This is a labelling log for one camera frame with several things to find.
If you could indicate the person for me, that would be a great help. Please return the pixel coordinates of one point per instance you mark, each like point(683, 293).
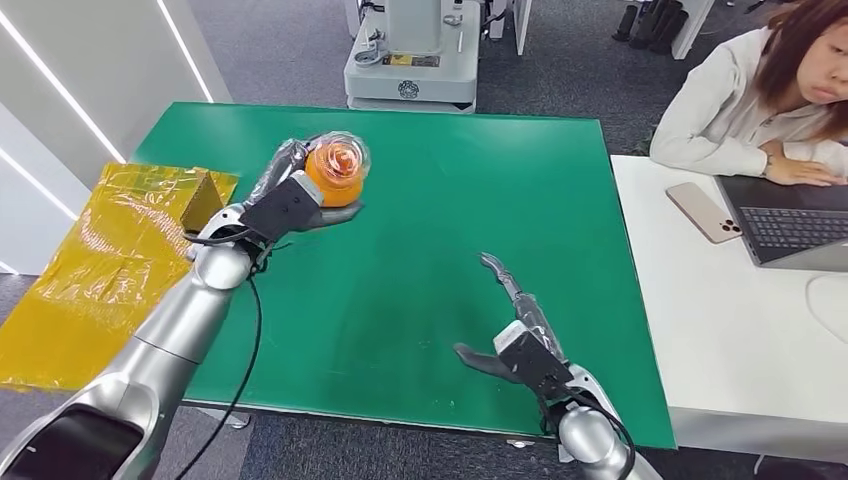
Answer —
point(722, 106)

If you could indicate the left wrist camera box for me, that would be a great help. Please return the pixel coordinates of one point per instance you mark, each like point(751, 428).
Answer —
point(281, 208)

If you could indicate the white round object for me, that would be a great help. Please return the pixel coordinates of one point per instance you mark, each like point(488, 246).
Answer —
point(831, 305)

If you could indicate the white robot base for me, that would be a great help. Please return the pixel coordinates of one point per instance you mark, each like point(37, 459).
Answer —
point(414, 73)

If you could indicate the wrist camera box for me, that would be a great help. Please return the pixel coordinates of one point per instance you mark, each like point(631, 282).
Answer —
point(533, 361)
point(281, 208)

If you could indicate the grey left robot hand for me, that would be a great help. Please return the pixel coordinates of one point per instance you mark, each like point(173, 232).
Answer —
point(278, 173)

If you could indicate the person's hand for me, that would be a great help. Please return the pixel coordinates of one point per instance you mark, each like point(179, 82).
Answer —
point(795, 171)

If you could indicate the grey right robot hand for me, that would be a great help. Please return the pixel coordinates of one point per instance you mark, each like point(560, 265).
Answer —
point(533, 318)

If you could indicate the green table mat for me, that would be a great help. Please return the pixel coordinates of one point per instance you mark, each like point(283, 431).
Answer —
point(411, 218)

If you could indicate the white desk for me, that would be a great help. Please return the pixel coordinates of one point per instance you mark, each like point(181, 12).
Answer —
point(722, 344)

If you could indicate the beige smartphone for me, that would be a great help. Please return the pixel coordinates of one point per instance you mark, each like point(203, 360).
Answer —
point(703, 212)

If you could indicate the grey laptop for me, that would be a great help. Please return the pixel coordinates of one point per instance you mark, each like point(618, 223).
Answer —
point(788, 225)

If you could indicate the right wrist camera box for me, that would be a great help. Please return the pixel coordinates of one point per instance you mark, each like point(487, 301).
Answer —
point(533, 361)

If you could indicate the yellow taped cardboard box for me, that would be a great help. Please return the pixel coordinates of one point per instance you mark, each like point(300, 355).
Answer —
point(93, 285)

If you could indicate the black items on floor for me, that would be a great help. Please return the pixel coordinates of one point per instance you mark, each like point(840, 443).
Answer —
point(649, 25)

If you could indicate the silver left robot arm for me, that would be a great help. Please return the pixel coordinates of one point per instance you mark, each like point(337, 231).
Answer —
point(172, 331)

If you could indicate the orange plastic bottle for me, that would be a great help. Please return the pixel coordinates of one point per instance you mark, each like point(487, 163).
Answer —
point(338, 175)

